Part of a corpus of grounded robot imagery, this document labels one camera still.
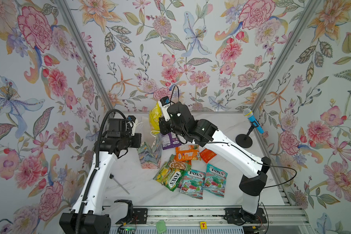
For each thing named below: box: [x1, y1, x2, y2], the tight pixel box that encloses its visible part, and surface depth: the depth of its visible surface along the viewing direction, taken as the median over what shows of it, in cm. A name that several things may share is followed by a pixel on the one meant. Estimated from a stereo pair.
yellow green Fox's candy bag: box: [156, 162, 185, 192], surface depth 84 cm
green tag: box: [155, 219, 167, 234], surface depth 72 cm
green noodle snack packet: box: [165, 154, 192, 172], surface depth 90 cm
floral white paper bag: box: [136, 133, 163, 170], surface depth 82 cm
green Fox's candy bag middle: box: [179, 169, 206, 200], surface depth 83 cm
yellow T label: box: [199, 221, 208, 230], surface depth 72 cm
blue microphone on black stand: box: [235, 108, 265, 149], surface depth 103 cm
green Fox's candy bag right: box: [202, 163, 228, 198], surface depth 84 cm
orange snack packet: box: [175, 144, 201, 166], surface depth 95 cm
